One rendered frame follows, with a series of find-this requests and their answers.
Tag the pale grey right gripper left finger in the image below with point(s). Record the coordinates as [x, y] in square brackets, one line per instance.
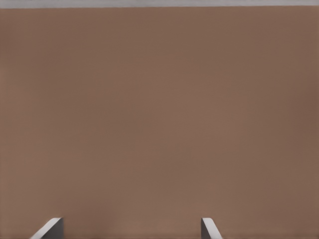
[52, 229]

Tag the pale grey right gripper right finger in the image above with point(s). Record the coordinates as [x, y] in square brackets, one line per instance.
[208, 229]

